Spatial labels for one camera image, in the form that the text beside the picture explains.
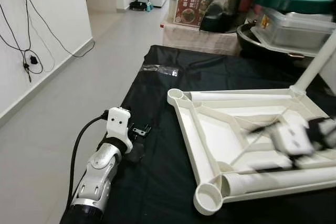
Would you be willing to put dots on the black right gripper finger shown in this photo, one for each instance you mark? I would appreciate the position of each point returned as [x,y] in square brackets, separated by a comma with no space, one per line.
[264,129]

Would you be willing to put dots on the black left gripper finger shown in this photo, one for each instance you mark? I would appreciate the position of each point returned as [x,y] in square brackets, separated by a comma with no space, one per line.
[142,130]

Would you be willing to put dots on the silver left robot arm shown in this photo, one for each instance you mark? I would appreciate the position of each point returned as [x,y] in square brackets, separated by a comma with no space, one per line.
[100,177]

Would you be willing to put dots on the white plastic children table top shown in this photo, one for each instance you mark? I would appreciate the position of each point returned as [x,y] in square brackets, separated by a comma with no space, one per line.
[220,135]

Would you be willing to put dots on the black tablecloth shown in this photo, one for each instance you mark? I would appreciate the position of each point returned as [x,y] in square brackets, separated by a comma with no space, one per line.
[157,129]

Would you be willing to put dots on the clear tape strip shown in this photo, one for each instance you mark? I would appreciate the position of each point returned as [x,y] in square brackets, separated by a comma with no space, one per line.
[160,70]

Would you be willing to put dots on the black wok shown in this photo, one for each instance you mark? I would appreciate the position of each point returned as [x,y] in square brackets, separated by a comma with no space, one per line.
[252,40]

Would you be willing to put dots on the clear plastic storage container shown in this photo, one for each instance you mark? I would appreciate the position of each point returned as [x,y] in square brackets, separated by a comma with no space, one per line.
[299,32]

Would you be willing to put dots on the beige cloth covered bench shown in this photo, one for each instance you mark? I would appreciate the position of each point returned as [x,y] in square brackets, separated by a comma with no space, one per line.
[194,38]

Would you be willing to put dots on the black bag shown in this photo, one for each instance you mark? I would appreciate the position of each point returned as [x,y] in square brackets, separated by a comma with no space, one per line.
[226,11]

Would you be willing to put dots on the black power adapter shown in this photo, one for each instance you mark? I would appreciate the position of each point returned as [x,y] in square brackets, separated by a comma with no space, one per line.
[33,59]

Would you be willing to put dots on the clear box with orange lid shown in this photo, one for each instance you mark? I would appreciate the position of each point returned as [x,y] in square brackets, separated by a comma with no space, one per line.
[191,6]

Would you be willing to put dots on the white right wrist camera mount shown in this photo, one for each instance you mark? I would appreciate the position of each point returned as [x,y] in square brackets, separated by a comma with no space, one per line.
[291,140]

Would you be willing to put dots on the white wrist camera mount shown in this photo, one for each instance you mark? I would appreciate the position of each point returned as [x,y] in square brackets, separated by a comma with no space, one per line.
[291,140]
[118,121]

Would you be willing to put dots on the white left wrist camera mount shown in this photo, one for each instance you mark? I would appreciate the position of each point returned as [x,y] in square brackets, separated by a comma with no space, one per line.
[118,121]

